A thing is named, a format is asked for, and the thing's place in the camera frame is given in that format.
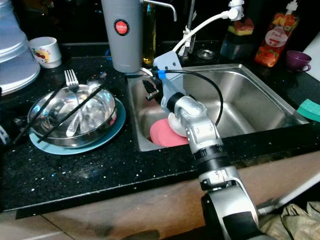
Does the olive plastic bag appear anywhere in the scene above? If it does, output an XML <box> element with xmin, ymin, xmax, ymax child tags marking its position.
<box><xmin>260</xmin><ymin>201</ymin><xmax>320</xmax><ymax>240</ymax></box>

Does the yellow oil bottle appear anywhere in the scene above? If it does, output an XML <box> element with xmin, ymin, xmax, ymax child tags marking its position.
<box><xmin>141</xmin><ymin>5</ymin><xmax>157</xmax><ymax>66</ymax></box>

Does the white mug cherry print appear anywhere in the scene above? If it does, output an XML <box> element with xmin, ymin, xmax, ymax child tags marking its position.
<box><xmin>28</xmin><ymin>36</ymin><xmax>63</xmax><ymax>69</ymax></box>

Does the white stacked food container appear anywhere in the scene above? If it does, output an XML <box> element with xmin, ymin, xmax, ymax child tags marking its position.
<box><xmin>0</xmin><ymin>0</ymin><xmax>41</xmax><ymax>96</ymax></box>

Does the white flexible faucet hose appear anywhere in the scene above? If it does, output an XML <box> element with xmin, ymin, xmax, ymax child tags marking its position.
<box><xmin>172</xmin><ymin>11</ymin><xmax>233</xmax><ymax>57</ymax></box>

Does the white bar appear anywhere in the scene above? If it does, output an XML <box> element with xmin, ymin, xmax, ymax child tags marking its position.
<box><xmin>260</xmin><ymin>172</ymin><xmax>320</xmax><ymax>213</ymax></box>

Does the chrome faucet post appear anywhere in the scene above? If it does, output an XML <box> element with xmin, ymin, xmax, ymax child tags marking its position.
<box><xmin>185</xmin><ymin>0</ymin><xmax>196</xmax><ymax>56</ymax></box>

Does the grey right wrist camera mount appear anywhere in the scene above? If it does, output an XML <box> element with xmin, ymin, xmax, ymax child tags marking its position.
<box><xmin>152</xmin><ymin>50</ymin><xmax>181</xmax><ymax>108</ymax></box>

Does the light blue plate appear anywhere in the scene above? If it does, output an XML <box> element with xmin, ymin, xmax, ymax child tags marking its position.
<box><xmin>28</xmin><ymin>97</ymin><xmax>127</xmax><ymax>156</ymax></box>

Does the chrome canister spout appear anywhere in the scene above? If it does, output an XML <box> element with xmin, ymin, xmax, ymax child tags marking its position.
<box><xmin>142</xmin><ymin>0</ymin><xmax>178</xmax><ymax>22</ymax></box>

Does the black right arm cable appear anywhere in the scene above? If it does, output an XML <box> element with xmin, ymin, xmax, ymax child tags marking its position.
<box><xmin>164</xmin><ymin>70</ymin><xmax>225</xmax><ymax>126</ymax></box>

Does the orange fruit print pouch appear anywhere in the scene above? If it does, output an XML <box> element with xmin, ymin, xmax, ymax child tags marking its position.
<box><xmin>254</xmin><ymin>0</ymin><xmax>301</xmax><ymax>68</ymax></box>

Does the red yellow green sponge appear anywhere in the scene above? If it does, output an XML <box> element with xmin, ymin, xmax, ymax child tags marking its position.
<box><xmin>227</xmin><ymin>18</ymin><xmax>255</xmax><ymax>37</ymax></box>

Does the stainless steel sink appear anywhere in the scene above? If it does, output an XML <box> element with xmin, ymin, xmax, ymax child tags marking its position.
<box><xmin>126</xmin><ymin>62</ymin><xmax>310</xmax><ymax>152</ymax></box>

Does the round chrome counter fitting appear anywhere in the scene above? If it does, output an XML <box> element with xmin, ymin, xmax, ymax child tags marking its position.
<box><xmin>196</xmin><ymin>48</ymin><xmax>216</xmax><ymax>60</ymax></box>

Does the silver fork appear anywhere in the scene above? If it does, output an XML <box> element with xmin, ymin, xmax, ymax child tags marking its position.
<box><xmin>64</xmin><ymin>69</ymin><xmax>81</xmax><ymax>96</ymax></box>

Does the pink plate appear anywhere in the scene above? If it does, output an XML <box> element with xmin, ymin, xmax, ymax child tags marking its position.
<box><xmin>149</xmin><ymin>118</ymin><xmax>190</xmax><ymax>148</ymax></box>

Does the dark sponge holder container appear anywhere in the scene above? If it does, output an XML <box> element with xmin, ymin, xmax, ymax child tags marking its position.
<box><xmin>219</xmin><ymin>34</ymin><xmax>253</xmax><ymax>61</ymax></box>

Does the white faucet adapter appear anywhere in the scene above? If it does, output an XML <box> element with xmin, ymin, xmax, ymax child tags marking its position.
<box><xmin>227</xmin><ymin>0</ymin><xmax>246</xmax><ymax>22</ymax></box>

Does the purple cup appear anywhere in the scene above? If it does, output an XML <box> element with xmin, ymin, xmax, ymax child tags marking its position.
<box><xmin>286</xmin><ymin>50</ymin><xmax>312</xmax><ymax>73</ymax></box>

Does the white bowl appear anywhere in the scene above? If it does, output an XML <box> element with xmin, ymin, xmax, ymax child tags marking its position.
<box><xmin>167</xmin><ymin>112</ymin><xmax>188</xmax><ymax>137</ymax></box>

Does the tall grey canister red label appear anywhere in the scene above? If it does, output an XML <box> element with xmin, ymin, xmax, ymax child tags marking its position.
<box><xmin>101</xmin><ymin>0</ymin><xmax>145</xmax><ymax>74</ymax></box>

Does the white board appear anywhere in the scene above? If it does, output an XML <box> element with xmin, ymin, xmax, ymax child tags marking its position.
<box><xmin>302</xmin><ymin>32</ymin><xmax>320</xmax><ymax>83</ymax></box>

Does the stainless steel bowl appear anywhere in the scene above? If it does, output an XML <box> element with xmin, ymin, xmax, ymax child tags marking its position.
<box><xmin>27</xmin><ymin>82</ymin><xmax>118</xmax><ymax>149</ymax></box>

